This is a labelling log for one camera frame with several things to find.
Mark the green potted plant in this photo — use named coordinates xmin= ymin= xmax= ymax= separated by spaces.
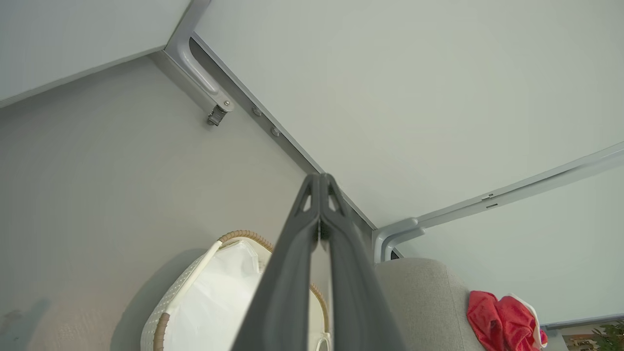
xmin=592 ymin=322 xmax=624 ymax=351

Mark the grey partition corner foot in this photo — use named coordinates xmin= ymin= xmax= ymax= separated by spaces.
xmin=165 ymin=0 xmax=235 ymax=127

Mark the red and white garment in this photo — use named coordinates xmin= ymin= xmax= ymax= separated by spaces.
xmin=467 ymin=291 xmax=548 ymax=351

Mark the white basket liner cloth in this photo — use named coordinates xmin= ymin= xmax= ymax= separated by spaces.
xmin=163 ymin=240 xmax=326 ymax=351

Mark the grey partition double post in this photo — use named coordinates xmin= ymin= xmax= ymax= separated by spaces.
xmin=372 ymin=217 xmax=426 ymax=264

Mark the white woven laundry basket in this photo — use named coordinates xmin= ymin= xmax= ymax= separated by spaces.
xmin=140 ymin=230 xmax=333 ymax=351

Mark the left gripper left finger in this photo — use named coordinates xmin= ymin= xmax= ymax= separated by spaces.
xmin=232 ymin=174 xmax=321 ymax=351

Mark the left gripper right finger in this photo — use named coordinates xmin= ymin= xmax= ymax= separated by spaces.
xmin=321 ymin=174 xmax=406 ymax=351

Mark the grey fabric sofa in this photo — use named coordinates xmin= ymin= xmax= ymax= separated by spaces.
xmin=373 ymin=257 xmax=551 ymax=351

